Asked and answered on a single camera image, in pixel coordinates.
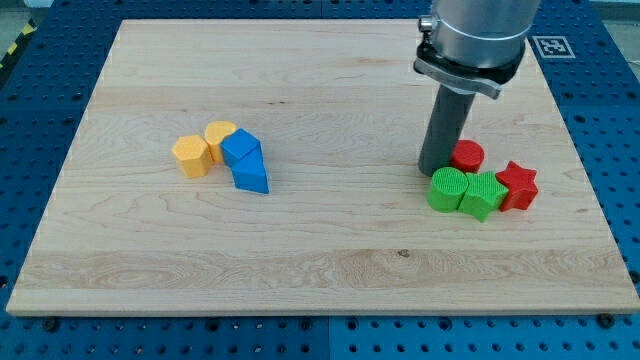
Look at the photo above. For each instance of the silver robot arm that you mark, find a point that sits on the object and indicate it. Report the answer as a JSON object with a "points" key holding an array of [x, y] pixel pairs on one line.
{"points": [[474, 46]]}

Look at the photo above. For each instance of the green star block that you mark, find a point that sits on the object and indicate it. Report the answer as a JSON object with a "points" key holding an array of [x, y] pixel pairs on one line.
{"points": [[484, 195]]}

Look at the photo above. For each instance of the red star block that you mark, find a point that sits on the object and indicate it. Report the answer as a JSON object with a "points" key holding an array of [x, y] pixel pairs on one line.
{"points": [[521, 185]]}

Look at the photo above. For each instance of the light wooden board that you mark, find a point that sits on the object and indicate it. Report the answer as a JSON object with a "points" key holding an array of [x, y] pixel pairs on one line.
{"points": [[345, 229]]}

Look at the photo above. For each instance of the blue triangular prism block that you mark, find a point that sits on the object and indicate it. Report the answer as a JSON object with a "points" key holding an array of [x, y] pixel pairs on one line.
{"points": [[249, 173]]}

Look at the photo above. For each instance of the blue cube block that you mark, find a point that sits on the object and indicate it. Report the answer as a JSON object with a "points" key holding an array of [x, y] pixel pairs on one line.
{"points": [[238, 145]]}

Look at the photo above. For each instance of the yellow cylinder block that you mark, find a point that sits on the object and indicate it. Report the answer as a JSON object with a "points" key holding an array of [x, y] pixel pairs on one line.
{"points": [[215, 133]]}

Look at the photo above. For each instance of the green cylinder block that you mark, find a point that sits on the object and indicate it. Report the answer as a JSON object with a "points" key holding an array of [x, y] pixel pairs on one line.
{"points": [[447, 188]]}

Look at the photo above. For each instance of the yellow hexagon block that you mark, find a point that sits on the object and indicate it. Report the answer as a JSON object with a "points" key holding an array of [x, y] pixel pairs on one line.
{"points": [[192, 156]]}

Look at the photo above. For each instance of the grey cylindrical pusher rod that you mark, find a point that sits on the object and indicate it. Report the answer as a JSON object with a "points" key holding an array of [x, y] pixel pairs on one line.
{"points": [[446, 122]]}

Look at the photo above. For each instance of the red cylinder block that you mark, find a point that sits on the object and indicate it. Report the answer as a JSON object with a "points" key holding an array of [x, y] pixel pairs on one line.
{"points": [[467, 156]]}

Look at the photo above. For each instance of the white fiducial marker tag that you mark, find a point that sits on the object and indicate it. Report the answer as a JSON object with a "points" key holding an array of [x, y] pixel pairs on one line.
{"points": [[553, 47]]}

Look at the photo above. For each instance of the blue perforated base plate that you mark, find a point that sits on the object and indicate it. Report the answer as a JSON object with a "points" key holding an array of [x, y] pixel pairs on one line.
{"points": [[46, 93]]}

